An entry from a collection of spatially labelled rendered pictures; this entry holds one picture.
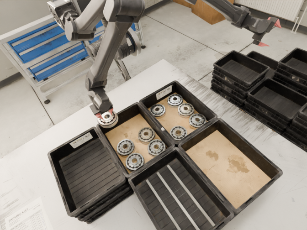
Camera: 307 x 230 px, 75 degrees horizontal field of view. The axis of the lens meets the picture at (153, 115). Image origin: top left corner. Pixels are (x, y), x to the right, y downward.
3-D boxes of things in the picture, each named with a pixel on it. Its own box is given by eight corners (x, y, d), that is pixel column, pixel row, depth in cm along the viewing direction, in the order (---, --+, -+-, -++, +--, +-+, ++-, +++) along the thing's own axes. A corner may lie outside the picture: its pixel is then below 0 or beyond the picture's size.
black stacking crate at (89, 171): (57, 161, 121) (47, 153, 112) (101, 136, 128) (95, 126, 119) (79, 222, 98) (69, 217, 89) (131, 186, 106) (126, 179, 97)
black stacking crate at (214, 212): (132, 186, 106) (127, 179, 97) (177, 156, 113) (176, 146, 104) (178, 265, 83) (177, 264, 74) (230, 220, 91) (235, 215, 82)
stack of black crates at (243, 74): (208, 96, 224) (212, 63, 189) (225, 82, 233) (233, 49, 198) (238, 116, 203) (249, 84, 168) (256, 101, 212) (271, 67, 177)
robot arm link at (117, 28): (140, -7, 61) (108, -11, 54) (148, 7, 60) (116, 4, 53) (102, 77, 94) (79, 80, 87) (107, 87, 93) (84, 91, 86)
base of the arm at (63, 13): (81, 25, 99) (70, -1, 90) (88, 30, 95) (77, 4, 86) (65, 32, 97) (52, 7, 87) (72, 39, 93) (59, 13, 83)
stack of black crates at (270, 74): (231, 78, 237) (235, 62, 219) (247, 65, 246) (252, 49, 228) (262, 95, 215) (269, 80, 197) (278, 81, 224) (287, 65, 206)
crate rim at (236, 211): (176, 147, 106) (176, 145, 104) (218, 118, 113) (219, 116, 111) (235, 216, 83) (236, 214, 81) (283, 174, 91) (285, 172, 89)
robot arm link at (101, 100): (103, 73, 90) (85, 75, 85) (116, 86, 84) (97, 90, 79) (102, 95, 98) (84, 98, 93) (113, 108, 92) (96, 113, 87)
